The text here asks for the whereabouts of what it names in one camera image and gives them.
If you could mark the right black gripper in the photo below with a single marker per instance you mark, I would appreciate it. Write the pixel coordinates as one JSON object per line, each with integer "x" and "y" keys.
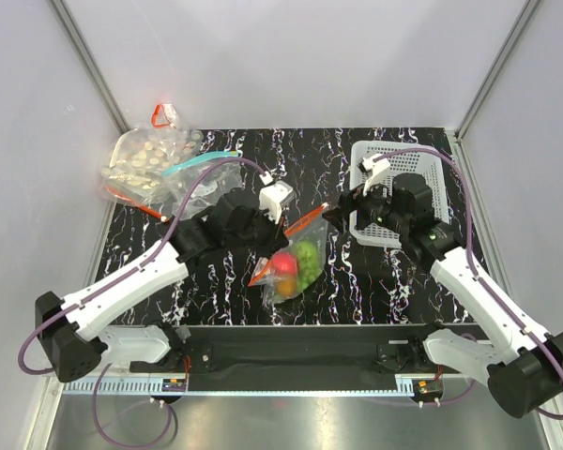
{"x": 351, "y": 201}

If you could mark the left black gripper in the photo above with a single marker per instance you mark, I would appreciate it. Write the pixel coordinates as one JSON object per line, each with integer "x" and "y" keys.
{"x": 276, "y": 239}

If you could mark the white plastic basket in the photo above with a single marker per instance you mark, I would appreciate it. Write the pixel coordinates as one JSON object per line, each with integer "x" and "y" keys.
{"x": 416, "y": 185}

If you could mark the red apple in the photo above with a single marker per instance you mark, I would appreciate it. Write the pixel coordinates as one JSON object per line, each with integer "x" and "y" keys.
{"x": 284, "y": 264}

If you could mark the clear bag orange zipper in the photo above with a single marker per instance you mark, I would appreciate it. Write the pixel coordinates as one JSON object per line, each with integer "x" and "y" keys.
{"x": 311, "y": 227}

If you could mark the brown kiwi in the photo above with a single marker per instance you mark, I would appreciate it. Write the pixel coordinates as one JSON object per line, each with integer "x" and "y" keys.
{"x": 286, "y": 288}

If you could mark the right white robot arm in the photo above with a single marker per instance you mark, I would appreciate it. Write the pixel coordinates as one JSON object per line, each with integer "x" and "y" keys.
{"x": 517, "y": 390}

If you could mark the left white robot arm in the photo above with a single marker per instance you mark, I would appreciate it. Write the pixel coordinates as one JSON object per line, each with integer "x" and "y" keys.
{"x": 76, "y": 332}

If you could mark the clear bag teal zipper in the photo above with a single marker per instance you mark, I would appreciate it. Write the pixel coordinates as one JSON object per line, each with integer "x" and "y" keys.
{"x": 221, "y": 180}

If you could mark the bag of round biscuits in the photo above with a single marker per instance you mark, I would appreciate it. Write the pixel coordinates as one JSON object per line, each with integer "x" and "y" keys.
{"x": 132, "y": 172}

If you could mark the small bag orange zipper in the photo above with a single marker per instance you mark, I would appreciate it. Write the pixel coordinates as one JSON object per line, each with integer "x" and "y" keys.
{"x": 166, "y": 116}

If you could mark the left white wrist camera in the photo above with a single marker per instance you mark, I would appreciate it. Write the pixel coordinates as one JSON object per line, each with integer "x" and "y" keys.
{"x": 273, "y": 199}

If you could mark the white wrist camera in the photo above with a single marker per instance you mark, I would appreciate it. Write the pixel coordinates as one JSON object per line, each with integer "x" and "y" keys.
{"x": 375, "y": 168}
{"x": 273, "y": 199}

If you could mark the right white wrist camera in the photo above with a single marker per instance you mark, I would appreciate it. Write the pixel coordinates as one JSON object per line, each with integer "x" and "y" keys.
{"x": 375, "y": 168}

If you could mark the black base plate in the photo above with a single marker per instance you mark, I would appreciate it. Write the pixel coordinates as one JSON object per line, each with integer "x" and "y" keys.
{"x": 362, "y": 353}

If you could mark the white slotted cable duct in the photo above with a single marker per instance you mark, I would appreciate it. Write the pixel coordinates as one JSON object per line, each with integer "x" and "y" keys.
{"x": 194, "y": 386}

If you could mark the left aluminium frame post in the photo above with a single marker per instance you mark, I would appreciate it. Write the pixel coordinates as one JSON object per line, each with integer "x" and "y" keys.
{"x": 79, "y": 45}

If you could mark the aluminium frame post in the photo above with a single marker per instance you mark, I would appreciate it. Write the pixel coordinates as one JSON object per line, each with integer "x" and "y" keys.
{"x": 79, "y": 45}
{"x": 515, "y": 35}

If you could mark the right aluminium frame post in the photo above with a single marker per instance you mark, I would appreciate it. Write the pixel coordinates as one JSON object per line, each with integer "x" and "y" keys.
{"x": 515, "y": 35}

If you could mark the front aluminium rail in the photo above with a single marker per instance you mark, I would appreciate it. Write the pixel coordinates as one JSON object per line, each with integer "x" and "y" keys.
{"x": 73, "y": 358}

